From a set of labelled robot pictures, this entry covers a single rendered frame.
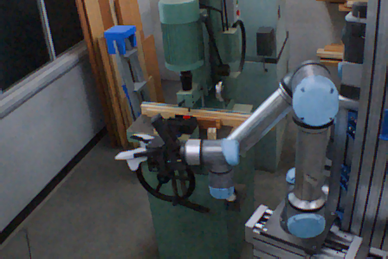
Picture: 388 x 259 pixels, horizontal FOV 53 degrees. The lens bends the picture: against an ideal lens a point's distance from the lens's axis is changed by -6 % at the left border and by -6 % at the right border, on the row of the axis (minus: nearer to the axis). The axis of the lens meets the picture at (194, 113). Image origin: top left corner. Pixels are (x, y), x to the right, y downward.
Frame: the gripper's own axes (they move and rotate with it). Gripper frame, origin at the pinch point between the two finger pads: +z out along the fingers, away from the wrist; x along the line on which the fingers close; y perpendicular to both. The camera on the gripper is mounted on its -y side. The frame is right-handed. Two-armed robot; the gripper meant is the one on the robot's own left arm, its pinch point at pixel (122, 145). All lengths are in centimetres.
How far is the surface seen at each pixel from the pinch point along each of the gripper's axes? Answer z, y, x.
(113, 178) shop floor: 74, 103, 155
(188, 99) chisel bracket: -7, 10, 71
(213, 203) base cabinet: -18, 62, 63
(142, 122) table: 18, 24, 76
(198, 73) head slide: -11, 0, 82
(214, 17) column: -20, -25, 87
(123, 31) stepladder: 47, -12, 143
